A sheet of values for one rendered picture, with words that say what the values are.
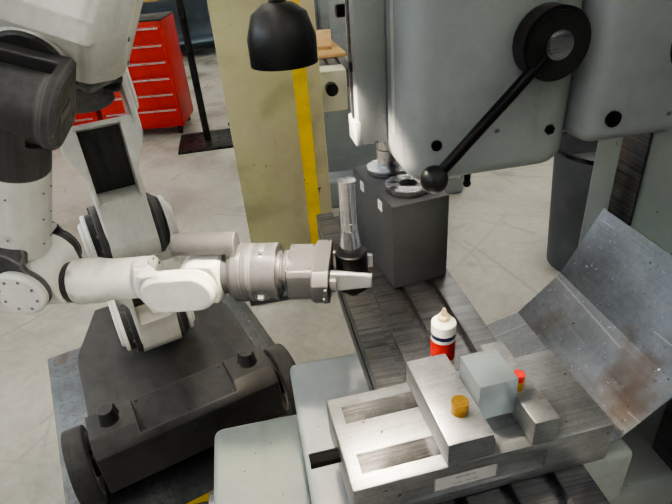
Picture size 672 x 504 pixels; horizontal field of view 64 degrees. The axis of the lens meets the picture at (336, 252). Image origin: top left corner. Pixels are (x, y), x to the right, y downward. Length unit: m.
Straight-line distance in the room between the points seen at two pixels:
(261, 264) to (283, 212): 1.85
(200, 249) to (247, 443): 0.46
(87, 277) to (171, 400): 0.62
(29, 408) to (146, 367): 1.04
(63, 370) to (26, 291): 1.11
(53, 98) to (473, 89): 0.49
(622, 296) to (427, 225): 0.36
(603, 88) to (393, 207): 0.48
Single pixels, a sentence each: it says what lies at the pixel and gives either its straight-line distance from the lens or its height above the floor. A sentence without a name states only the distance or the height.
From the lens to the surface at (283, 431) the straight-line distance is 1.11.
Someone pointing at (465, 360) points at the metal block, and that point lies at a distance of 0.73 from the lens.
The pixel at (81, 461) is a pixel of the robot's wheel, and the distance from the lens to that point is 1.42.
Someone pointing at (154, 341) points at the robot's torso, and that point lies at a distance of 1.51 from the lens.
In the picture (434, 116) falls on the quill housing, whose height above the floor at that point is 1.39.
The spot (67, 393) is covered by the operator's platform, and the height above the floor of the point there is 0.40.
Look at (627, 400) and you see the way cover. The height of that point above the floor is 0.91.
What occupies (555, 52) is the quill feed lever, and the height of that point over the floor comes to 1.45.
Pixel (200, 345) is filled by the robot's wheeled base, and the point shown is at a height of 0.57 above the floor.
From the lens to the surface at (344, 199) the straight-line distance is 0.73.
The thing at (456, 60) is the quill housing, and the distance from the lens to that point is 0.57.
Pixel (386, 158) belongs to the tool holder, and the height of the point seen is 1.15.
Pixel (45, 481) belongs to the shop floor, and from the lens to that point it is 2.25.
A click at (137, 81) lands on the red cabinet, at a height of 0.52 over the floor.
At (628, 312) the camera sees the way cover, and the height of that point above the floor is 0.99.
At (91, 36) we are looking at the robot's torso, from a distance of 0.80.
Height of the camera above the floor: 1.57
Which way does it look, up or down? 31 degrees down
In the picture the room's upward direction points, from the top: 5 degrees counter-clockwise
